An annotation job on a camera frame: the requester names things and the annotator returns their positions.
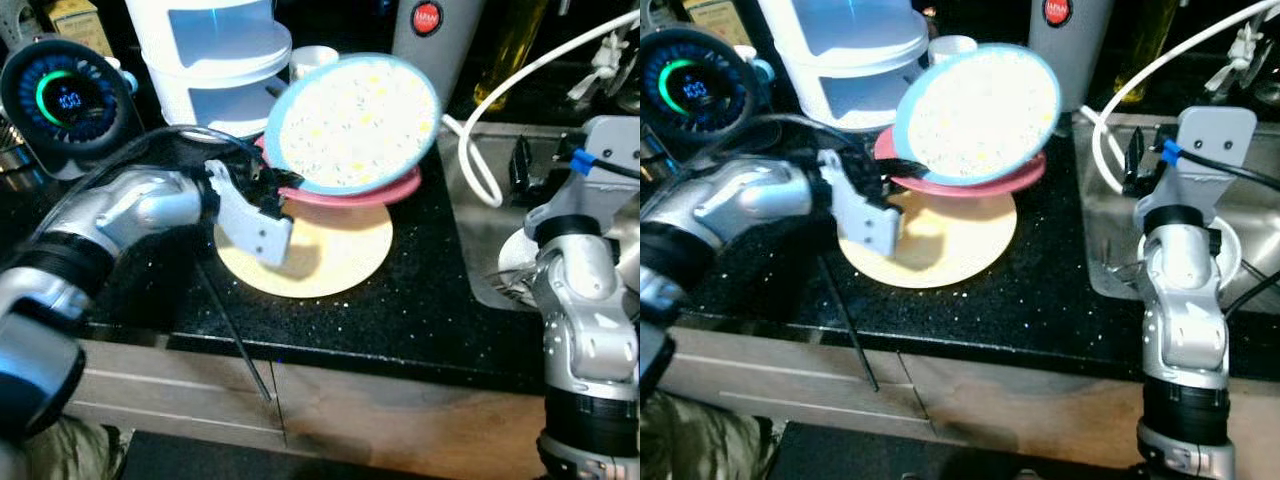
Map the stainless steel sink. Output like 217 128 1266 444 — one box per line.
437 120 641 313
1072 105 1280 301

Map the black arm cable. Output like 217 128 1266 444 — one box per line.
1170 145 1280 191
690 113 863 166
30 125 263 241
575 155 641 181

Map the cream yellow plate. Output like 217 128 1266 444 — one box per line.
214 195 394 299
838 190 1018 291

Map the black floor mat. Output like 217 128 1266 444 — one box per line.
120 430 451 480
770 420 1141 480

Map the white bowl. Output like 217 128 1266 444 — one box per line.
497 228 546 291

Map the small white cup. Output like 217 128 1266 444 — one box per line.
928 35 979 66
288 45 341 83

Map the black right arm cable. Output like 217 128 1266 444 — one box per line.
575 155 641 181
1170 145 1280 191

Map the round black digital display appliance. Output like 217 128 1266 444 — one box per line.
0 38 141 181
640 27 766 166

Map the yellow labelled box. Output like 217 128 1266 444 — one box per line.
45 0 116 56
680 0 756 46

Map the metal fork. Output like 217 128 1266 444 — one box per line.
485 270 541 306

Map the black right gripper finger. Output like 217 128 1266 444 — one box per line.
1122 128 1147 196
510 135 538 198

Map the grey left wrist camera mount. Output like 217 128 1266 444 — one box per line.
205 160 294 268
818 150 903 258

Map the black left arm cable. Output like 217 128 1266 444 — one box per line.
30 125 263 241
690 113 863 166

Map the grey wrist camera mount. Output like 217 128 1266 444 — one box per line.
525 115 641 241
1133 105 1258 233
205 160 294 268
818 150 903 258

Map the wooden cabinet drawer front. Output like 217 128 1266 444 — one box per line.
60 340 286 451
272 360 549 480
900 352 1280 471
660 328 936 441

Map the white stacked plastic container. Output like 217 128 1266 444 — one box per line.
125 0 293 139
758 0 931 133

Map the pink plate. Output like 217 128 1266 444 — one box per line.
253 135 423 208
873 125 1048 199

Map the amber oil bottle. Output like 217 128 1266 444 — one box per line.
472 0 551 113
1113 0 1181 76

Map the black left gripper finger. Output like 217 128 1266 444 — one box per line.
880 155 936 183
278 172 331 201

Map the thin black chopstick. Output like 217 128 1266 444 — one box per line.
193 258 273 403
817 255 881 393

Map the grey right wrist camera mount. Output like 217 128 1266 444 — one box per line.
1133 105 1258 233
525 115 641 241

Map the white flexible hose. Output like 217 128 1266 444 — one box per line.
440 8 641 209
1080 0 1280 194

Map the camouflage clothed robot leg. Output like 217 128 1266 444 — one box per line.
640 390 786 480
0 415 131 480

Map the blue rimmed flower pattern plate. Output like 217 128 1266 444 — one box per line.
263 52 442 196
893 43 1061 188

